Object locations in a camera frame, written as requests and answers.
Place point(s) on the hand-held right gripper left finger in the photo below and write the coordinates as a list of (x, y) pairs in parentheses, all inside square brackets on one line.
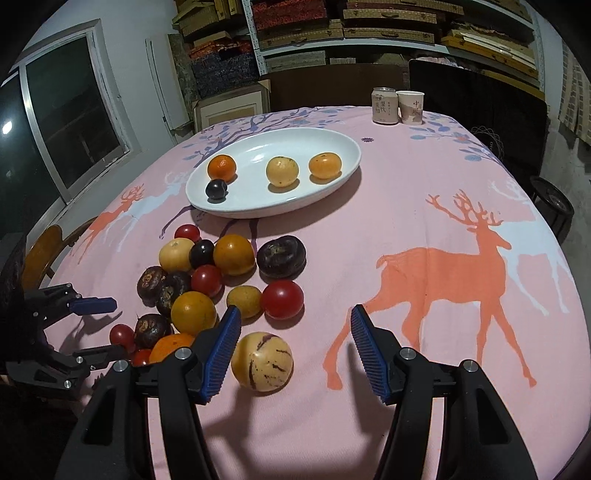
[(224, 355)]

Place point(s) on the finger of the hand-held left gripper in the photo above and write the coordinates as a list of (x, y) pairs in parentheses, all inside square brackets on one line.
[(99, 357), (92, 304)]

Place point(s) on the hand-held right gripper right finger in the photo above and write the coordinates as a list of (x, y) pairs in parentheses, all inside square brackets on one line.
[(364, 346)]

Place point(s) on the small red tomato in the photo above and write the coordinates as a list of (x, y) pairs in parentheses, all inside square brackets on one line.
[(141, 357), (122, 334)]

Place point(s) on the striped yellow pepino melon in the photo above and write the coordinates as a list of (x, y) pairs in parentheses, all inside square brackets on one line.
[(261, 362)]

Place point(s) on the small yellow-green fruit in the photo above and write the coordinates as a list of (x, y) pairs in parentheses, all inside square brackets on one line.
[(244, 302)]

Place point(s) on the dark brown fruit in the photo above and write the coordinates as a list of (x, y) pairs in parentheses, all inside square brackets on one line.
[(171, 290), (150, 282), (151, 330)]

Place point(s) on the white oval plate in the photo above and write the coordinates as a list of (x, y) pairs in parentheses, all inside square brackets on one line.
[(258, 152)]

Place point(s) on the wooden chair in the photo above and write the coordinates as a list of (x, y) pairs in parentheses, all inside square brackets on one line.
[(41, 254)]

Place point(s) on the dark plum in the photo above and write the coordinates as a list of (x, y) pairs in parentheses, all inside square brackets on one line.
[(202, 253), (216, 190)]

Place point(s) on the large dark purple fruit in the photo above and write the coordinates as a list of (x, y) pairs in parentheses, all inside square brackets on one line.
[(281, 256)]

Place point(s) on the pink deer print tablecloth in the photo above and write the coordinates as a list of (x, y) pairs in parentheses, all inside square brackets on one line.
[(415, 207)]

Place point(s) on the orange tangerine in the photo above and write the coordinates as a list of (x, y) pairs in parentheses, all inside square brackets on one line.
[(325, 165), (221, 167)]

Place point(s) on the sliding window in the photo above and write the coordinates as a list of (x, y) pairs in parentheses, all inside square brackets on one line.
[(69, 115)]

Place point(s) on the white panel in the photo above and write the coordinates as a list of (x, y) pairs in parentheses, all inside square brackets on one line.
[(159, 83)]

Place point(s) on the black round stool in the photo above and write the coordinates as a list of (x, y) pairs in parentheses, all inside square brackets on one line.
[(551, 203)]

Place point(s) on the open cardboard box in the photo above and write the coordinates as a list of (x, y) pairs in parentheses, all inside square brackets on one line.
[(231, 108)]

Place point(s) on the pale drink can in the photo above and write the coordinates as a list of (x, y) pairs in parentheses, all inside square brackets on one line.
[(384, 106)]

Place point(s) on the paper cup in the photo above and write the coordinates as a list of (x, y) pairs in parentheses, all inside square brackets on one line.
[(411, 108)]

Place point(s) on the grey marble slab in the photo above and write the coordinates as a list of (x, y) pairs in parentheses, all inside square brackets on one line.
[(182, 78)]

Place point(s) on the black chair back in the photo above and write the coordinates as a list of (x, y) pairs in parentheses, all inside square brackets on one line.
[(485, 115)]

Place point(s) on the brown cardboard panel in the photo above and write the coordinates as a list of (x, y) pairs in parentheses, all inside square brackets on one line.
[(332, 85)]

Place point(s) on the stack of dark patterned boxes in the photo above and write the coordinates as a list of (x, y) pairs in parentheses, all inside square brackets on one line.
[(221, 69)]

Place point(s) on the white metal shelf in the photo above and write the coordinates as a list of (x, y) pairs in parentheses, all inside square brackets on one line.
[(255, 37)]

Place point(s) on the patterned hanging cloth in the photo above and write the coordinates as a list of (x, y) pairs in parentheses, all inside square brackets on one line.
[(575, 101)]

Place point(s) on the stack of woven gift boxes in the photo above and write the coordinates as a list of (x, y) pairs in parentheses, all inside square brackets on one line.
[(369, 23)]

